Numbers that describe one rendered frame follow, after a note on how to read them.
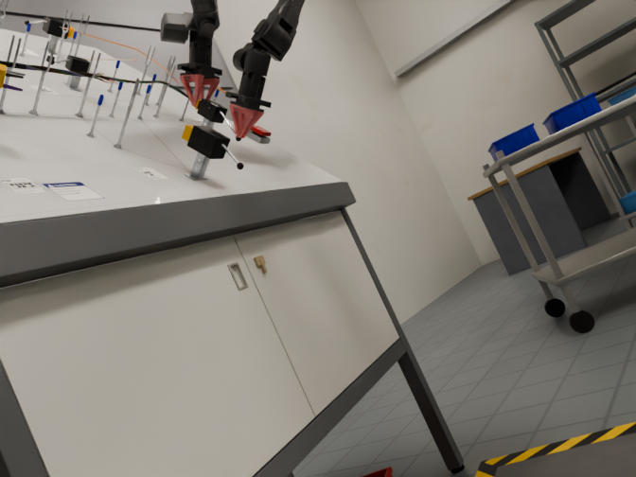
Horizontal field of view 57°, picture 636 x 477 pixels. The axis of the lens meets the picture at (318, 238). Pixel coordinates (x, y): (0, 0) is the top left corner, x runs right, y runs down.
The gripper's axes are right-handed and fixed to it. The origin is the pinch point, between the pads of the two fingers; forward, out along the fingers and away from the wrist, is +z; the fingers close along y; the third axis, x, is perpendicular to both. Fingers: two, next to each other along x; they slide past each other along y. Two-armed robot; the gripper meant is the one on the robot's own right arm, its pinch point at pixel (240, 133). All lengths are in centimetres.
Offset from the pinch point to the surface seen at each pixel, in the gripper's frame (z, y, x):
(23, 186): 9, 64, 19
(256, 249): 19.6, 15.5, 25.2
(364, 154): 29, -398, -192
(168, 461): 39, 55, 50
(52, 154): 7, 52, 7
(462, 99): -51, -534, -168
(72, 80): -1.7, 24.2, -34.0
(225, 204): 10.4, 26.1, 23.7
